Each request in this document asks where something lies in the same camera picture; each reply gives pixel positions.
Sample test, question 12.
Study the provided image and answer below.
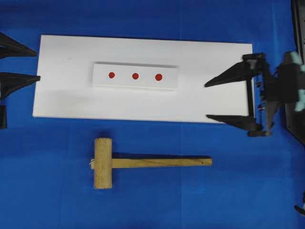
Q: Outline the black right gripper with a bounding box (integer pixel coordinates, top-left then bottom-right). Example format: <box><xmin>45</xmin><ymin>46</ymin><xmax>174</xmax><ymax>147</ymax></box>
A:
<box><xmin>204</xmin><ymin>53</ymin><xmax>281</xmax><ymax>137</ymax></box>

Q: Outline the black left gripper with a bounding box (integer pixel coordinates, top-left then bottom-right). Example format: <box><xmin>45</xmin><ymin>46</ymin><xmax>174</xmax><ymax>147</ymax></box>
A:
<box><xmin>0</xmin><ymin>32</ymin><xmax>41</xmax><ymax>129</ymax></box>

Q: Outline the wooden mallet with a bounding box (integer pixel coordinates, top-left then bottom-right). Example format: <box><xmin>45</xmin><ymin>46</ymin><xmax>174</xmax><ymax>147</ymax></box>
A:
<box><xmin>90</xmin><ymin>138</ymin><xmax>213</xmax><ymax>189</ymax></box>

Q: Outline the white foam board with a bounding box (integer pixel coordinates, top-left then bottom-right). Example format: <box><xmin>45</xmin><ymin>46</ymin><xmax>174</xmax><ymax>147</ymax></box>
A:
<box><xmin>33</xmin><ymin>35</ymin><xmax>253</xmax><ymax>123</ymax></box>

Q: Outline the white strip with red dots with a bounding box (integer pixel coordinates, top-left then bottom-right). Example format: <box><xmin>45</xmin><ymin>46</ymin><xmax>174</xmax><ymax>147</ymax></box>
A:
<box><xmin>92</xmin><ymin>63</ymin><xmax>179</xmax><ymax>91</ymax></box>

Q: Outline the black clamp at lower right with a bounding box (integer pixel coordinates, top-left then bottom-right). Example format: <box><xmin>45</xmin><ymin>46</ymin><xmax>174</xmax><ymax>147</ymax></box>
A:
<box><xmin>294</xmin><ymin>192</ymin><xmax>305</xmax><ymax>216</ymax></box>

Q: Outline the black table edge rail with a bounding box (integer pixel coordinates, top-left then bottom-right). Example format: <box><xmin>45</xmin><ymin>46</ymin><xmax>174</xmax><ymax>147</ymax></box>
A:
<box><xmin>291</xmin><ymin>0</ymin><xmax>305</xmax><ymax>61</ymax></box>

